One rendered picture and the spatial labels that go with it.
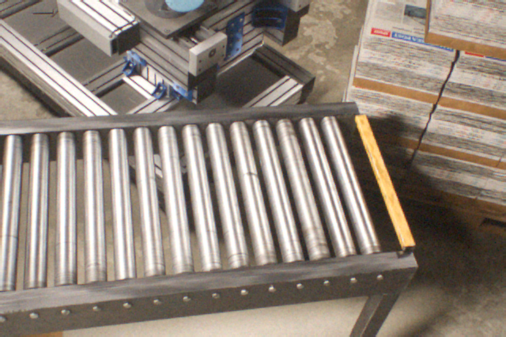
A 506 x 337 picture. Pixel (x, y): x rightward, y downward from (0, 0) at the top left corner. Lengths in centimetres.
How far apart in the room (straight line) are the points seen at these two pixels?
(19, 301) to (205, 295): 39
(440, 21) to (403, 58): 17
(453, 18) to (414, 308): 105
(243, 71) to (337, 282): 144
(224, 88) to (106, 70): 49
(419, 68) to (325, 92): 99
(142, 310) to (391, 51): 114
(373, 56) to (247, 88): 75
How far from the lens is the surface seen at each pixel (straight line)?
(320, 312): 237
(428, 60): 213
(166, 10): 203
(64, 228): 155
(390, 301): 171
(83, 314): 149
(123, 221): 155
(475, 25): 207
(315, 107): 183
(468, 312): 255
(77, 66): 279
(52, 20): 303
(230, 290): 147
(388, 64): 214
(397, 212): 163
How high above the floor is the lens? 207
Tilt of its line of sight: 51 degrees down
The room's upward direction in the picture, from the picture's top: 9 degrees clockwise
